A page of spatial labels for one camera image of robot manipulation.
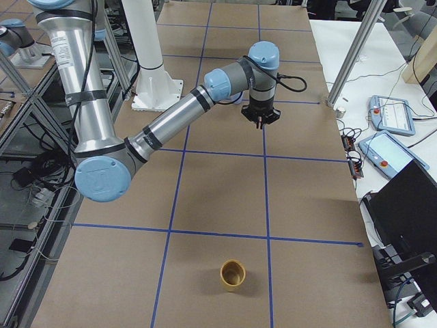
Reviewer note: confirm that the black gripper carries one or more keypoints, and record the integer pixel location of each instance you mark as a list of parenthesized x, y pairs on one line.
[(260, 115)]

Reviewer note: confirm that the light blue plastic cup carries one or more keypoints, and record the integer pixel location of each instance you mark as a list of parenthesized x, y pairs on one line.
[(236, 99)]

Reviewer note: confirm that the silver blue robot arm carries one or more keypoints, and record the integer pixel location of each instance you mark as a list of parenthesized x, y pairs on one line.
[(106, 163)]

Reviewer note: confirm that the second robot arm in background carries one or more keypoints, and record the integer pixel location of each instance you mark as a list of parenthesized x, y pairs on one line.
[(18, 44)]

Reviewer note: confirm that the tan wooden cup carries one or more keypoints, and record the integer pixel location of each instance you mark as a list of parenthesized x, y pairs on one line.
[(232, 275)]

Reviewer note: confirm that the small metal cylinder weight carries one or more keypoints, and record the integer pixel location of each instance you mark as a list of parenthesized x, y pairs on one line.
[(340, 112)]

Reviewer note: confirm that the far blue teach pendant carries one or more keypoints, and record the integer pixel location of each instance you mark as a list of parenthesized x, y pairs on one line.
[(391, 114)]

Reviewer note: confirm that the blue teach pendant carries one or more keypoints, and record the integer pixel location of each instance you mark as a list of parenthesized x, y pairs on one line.
[(388, 154), (391, 114)]

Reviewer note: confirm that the near blue teach pendant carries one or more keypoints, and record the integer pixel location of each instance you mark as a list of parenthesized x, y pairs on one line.
[(388, 154)]

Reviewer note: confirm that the black monitor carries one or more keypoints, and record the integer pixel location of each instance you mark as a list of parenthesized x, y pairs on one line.
[(404, 214)]

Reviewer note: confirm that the white camera mast pedestal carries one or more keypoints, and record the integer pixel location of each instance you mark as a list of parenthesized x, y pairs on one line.
[(155, 89)]

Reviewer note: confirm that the aluminium frame post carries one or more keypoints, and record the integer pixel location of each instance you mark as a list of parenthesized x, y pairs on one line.
[(373, 12)]

